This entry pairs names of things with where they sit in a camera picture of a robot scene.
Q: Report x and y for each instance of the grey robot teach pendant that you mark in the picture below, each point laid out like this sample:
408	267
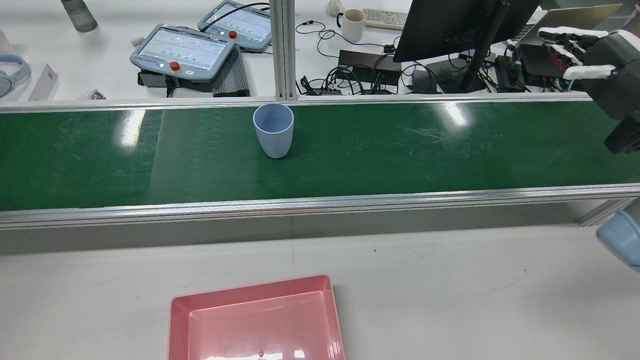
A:
180	50
245	22

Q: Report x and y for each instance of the black computer monitor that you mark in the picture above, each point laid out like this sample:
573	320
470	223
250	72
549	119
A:
440	30

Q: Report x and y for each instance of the right white dexterous robot hand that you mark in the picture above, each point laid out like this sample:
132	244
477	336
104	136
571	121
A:
617	75

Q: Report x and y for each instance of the white keyboard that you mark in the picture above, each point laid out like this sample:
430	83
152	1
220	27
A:
385	19

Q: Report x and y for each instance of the black electronics box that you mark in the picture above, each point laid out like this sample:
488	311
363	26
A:
530	62

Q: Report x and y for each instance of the light blue headphones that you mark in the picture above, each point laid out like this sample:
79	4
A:
25	70

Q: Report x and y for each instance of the black power adapter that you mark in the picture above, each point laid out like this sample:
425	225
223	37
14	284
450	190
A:
424	81

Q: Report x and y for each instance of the white mug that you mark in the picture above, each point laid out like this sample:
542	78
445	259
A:
352	27

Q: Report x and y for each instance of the dark ribbed control box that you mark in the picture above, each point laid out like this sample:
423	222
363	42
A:
231	75

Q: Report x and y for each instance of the green belt conveyor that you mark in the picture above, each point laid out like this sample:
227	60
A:
400	150

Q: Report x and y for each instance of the white computer mouse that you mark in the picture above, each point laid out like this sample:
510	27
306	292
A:
335	8

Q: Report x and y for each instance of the right grey UR5e robot arm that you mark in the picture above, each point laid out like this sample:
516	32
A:
622	240

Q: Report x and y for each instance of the pink plastic box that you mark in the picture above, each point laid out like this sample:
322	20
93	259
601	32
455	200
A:
260	325

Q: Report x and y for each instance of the grey bottle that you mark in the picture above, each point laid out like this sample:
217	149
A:
80	17

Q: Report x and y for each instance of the aluminium profile post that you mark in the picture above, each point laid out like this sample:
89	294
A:
282	50

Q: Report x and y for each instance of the blue plastic cup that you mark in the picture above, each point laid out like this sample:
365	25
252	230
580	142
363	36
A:
273	130

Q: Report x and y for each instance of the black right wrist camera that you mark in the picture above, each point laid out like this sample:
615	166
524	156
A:
625	137

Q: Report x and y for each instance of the silver laptop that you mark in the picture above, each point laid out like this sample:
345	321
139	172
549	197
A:
575	17

